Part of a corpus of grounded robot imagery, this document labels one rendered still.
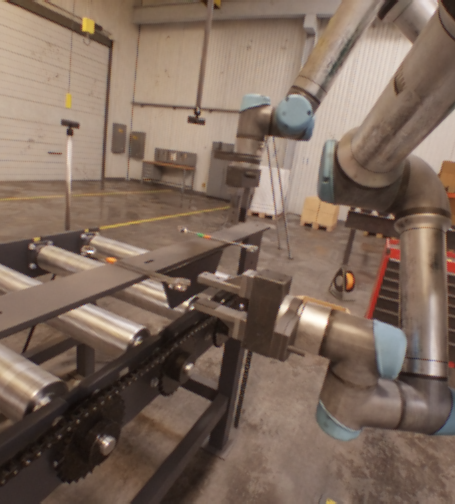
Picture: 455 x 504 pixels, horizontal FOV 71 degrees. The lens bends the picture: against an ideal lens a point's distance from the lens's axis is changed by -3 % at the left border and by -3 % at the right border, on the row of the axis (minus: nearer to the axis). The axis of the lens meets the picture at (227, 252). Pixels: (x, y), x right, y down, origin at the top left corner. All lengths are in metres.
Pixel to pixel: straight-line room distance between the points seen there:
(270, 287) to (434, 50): 0.35
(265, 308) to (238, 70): 11.78
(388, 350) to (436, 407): 0.14
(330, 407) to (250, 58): 11.83
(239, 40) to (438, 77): 12.10
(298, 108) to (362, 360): 0.49
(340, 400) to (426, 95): 0.41
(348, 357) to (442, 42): 0.38
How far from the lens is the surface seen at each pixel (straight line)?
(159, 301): 1.21
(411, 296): 0.62
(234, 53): 12.41
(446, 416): 0.62
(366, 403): 0.56
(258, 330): 0.54
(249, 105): 0.89
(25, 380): 0.82
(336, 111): 10.96
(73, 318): 1.08
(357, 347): 0.50
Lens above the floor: 1.40
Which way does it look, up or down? 16 degrees down
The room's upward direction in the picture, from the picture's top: 9 degrees clockwise
